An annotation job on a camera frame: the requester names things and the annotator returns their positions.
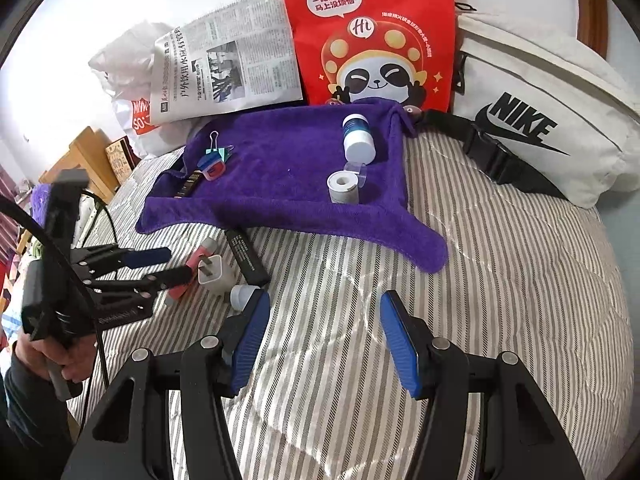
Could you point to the person's left hand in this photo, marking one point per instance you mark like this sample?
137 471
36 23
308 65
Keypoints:
32 360

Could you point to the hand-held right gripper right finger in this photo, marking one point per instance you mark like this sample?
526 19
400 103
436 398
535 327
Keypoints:
400 350

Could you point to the white plastic shopping bag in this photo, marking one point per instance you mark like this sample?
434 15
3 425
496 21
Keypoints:
125 60

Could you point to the white charger plug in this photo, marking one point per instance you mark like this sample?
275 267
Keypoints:
215 277

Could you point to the white tape roll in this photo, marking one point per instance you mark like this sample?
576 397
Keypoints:
345 194

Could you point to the black and gold box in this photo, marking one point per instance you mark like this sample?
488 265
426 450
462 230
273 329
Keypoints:
187 185

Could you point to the person's left forearm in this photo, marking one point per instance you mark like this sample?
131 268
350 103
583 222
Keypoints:
30 425

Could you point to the patterned book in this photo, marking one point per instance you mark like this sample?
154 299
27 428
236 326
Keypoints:
120 160

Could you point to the striped bed quilt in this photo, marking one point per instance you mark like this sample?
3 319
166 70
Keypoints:
475 310

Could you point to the small grey cap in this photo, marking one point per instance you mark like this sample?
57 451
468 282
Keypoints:
242 297

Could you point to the purple cloth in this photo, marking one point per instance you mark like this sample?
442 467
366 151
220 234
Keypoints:
42 200

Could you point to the black flat box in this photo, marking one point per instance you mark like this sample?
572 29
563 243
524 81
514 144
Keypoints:
247 257

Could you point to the white waist bag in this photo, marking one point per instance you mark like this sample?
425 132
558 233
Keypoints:
550 75

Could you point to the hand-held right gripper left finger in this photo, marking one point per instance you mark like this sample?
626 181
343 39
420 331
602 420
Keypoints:
250 340

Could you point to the brown wooden frame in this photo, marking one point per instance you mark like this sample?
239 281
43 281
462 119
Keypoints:
592 10

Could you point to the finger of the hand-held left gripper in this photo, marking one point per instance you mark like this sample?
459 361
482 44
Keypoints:
145 256
172 276

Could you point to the folded newspaper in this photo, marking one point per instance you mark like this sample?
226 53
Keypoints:
250 50

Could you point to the red paper bag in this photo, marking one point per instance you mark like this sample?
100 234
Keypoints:
320 35

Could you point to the blue and white bottle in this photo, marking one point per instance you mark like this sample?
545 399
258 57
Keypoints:
359 147

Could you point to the mint green binder clip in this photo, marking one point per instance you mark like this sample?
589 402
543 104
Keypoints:
227 155

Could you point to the pink pen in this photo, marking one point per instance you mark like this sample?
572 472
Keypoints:
195 260

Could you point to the purple towel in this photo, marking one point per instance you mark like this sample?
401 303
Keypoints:
280 190

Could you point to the wooden bedside table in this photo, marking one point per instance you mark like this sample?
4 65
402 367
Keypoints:
85 152

